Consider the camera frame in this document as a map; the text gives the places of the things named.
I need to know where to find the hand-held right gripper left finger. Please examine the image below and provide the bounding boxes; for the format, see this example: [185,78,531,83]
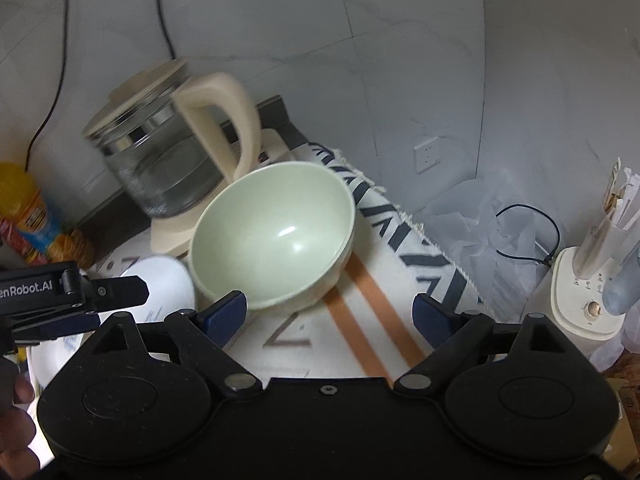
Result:
[75,290,263,401]

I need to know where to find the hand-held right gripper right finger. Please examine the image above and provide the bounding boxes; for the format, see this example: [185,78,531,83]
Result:
[392,292,576,401]

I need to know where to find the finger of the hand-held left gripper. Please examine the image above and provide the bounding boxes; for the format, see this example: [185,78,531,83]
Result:
[10,309,102,346]
[60,269,152,312]

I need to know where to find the white plate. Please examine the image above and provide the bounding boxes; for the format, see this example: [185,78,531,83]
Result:
[27,255,197,392]

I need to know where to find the pale green bowl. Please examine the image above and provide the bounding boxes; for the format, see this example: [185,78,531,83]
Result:
[189,160,357,311]

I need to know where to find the person's left hand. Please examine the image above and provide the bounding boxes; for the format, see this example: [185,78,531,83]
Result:
[0,360,40,473]

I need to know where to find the orange juice bottle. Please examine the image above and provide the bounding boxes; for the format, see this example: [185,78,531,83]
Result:
[0,161,96,268]

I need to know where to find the patterned tablecloth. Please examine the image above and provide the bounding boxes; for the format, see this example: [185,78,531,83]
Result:
[95,142,496,382]

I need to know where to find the cream blender base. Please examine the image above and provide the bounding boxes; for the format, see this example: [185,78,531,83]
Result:
[550,247,627,342]

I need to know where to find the grey blue plastic cup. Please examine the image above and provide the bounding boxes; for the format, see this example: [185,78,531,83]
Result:
[601,249,640,317]

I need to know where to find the clear jar with sticks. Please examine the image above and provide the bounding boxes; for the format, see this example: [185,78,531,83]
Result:
[571,156,640,282]

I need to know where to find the cardboard box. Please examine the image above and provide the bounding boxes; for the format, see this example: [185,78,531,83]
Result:
[597,375,640,472]

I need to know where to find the glass electric kettle cream handle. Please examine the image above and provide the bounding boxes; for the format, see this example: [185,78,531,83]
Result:
[82,57,263,218]

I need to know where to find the thin black cable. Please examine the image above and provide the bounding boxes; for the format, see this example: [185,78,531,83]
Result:
[495,203,562,267]

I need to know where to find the white wall socket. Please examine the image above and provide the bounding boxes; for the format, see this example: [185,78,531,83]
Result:
[414,135,444,175]

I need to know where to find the black power cable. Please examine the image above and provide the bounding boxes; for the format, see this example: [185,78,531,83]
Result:
[24,0,71,167]
[141,0,177,59]

